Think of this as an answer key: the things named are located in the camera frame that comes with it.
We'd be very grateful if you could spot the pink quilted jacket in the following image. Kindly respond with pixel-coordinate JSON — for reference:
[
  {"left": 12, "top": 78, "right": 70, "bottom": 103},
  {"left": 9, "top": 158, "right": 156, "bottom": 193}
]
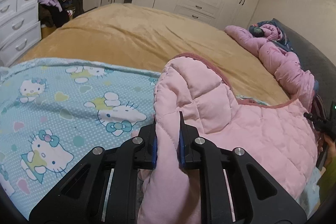
[{"left": 137, "top": 55, "right": 318, "bottom": 223}]

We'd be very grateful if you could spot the green sleeve forearm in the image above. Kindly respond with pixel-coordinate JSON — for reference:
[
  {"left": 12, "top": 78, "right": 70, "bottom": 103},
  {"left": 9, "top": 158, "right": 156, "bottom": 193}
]
[{"left": 317, "top": 157, "right": 336, "bottom": 203}]

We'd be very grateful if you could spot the person's right hand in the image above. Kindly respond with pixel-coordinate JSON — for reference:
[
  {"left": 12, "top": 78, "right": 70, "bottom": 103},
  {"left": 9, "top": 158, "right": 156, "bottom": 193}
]
[{"left": 318, "top": 134, "right": 336, "bottom": 168}]

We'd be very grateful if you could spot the striped dark pillow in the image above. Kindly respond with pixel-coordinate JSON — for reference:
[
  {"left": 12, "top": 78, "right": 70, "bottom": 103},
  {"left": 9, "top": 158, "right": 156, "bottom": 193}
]
[{"left": 311, "top": 94, "right": 327, "bottom": 119}]

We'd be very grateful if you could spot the grey padded headboard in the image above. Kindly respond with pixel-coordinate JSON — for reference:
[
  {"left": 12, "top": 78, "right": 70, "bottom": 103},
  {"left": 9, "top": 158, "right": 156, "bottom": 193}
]
[{"left": 274, "top": 18, "right": 336, "bottom": 110}]

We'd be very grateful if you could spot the hello kitty blue sheet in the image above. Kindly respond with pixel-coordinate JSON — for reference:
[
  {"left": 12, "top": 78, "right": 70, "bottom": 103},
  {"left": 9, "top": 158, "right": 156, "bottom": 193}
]
[{"left": 0, "top": 57, "right": 321, "bottom": 221}]

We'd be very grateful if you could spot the pink and teal comforter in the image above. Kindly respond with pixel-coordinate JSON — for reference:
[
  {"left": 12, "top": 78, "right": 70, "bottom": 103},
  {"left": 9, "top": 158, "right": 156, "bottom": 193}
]
[{"left": 224, "top": 21, "right": 318, "bottom": 110}]

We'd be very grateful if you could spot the tan bed blanket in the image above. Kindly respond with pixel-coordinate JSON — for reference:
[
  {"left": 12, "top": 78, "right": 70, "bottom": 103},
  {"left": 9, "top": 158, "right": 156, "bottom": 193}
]
[{"left": 21, "top": 4, "right": 289, "bottom": 105}]

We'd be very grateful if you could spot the dark bag pile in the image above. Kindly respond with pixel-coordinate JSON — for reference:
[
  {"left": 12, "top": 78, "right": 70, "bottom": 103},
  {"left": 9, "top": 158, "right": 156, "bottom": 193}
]
[{"left": 38, "top": 0, "right": 84, "bottom": 28}]

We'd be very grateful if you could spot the white drawer chest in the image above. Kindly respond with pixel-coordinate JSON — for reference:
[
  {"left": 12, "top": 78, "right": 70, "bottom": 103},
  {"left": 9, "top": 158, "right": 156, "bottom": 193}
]
[{"left": 1, "top": 0, "right": 42, "bottom": 67}]

